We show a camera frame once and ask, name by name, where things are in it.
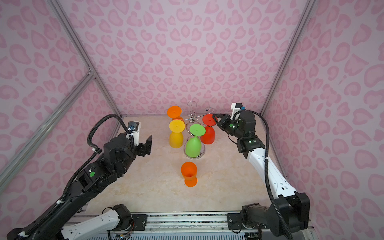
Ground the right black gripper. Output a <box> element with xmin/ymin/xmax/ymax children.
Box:
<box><xmin>212</xmin><ymin>114</ymin><xmax>246</xmax><ymax>140</ymax></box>

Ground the red plastic wine glass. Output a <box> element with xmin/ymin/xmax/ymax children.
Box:
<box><xmin>201</xmin><ymin>114</ymin><xmax>216</xmax><ymax>145</ymax></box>

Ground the green plastic wine glass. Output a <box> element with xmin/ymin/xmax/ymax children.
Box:
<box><xmin>185</xmin><ymin>124</ymin><xmax>206</xmax><ymax>159</ymax></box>

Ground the orange plastic wine glass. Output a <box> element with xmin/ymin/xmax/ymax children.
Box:
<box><xmin>181</xmin><ymin>162</ymin><xmax>198</xmax><ymax>188</ymax></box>

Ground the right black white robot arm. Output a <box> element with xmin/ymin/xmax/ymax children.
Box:
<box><xmin>213</xmin><ymin>110</ymin><xmax>311</xmax><ymax>240</ymax></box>

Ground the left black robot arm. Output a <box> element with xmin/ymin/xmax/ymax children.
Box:
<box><xmin>7</xmin><ymin>114</ymin><xmax>153</xmax><ymax>240</ymax></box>

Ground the yellow plastic wine glass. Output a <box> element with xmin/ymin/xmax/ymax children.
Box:
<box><xmin>169</xmin><ymin>120</ymin><xmax>185</xmax><ymax>149</ymax></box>

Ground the chrome wine glass rack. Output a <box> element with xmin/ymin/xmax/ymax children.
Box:
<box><xmin>182</xmin><ymin>101</ymin><xmax>214</xmax><ymax>160</ymax></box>

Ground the dark orange wine glass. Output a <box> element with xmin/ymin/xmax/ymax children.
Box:
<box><xmin>167</xmin><ymin>106</ymin><xmax>184</xmax><ymax>121</ymax></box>

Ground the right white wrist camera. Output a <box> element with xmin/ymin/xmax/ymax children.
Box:
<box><xmin>231</xmin><ymin>103</ymin><xmax>246</xmax><ymax>121</ymax></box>

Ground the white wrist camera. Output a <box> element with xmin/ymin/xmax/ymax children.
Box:
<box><xmin>127</xmin><ymin>121</ymin><xmax>141</xmax><ymax>147</ymax></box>
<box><xmin>231</xmin><ymin>103</ymin><xmax>246</xmax><ymax>121</ymax></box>

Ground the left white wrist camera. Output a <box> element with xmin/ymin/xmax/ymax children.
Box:
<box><xmin>127</xmin><ymin>121</ymin><xmax>141</xmax><ymax>147</ymax></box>

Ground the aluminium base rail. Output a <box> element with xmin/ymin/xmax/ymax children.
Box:
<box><xmin>68</xmin><ymin>211</ymin><xmax>319</xmax><ymax>240</ymax></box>

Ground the aluminium frame corner profile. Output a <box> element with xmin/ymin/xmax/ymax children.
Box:
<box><xmin>1</xmin><ymin>1</ymin><xmax>119</xmax><ymax>193</ymax></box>

